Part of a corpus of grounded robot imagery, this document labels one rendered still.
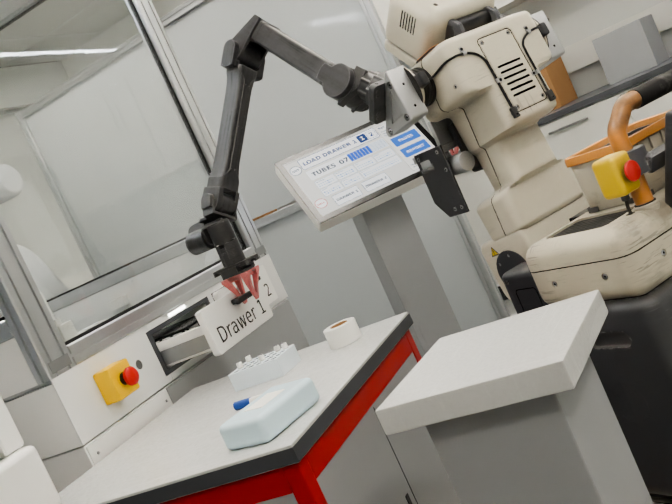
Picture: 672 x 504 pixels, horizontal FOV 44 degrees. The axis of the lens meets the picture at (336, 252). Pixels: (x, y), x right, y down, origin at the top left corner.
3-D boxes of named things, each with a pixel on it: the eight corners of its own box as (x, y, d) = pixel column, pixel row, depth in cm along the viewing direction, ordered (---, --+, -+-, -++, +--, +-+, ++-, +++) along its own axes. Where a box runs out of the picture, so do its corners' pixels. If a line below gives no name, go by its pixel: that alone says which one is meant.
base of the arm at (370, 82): (373, 86, 170) (416, 69, 175) (347, 74, 175) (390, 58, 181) (374, 126, 175) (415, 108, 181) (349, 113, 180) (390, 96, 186)
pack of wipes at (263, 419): (281, 408, 142) (270, 385, 141) (323, 398, 136) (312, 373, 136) (226, 453, 130) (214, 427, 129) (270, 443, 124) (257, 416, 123)
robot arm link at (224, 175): (238, 37, 203) (269, 54, 212) (221, 40, 207) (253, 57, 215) (209, 210, 198) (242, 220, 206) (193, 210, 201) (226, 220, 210)
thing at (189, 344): (263, 314, 214) (253, 292, 214) (215, 349, 191) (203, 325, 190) (145, 360, 231) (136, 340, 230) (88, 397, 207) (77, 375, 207)
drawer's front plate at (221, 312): (274, 315, 215) (256, 276, 214) (220, 355, 189) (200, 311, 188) (268, 317, 216) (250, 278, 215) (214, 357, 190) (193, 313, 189)
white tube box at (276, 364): (301, 360, 174) (293, 343, 174) (284, 375, 167) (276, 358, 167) (254, 376, 180) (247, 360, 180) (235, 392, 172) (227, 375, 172)
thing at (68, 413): (288, 296, 259) (268, 253, 257) (83, 445, 166) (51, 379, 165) (68, 382, 298) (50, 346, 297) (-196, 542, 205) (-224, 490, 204)
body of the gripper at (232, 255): (227, 273, 207) (215, 246, 207) (261, 260, 203) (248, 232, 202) (215, 280, 201) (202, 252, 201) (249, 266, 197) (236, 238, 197)
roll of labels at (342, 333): (335, 351, 168) (327, 333, 168) (327, 347, 175) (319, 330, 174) (366, 335, 169) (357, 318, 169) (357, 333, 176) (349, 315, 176)
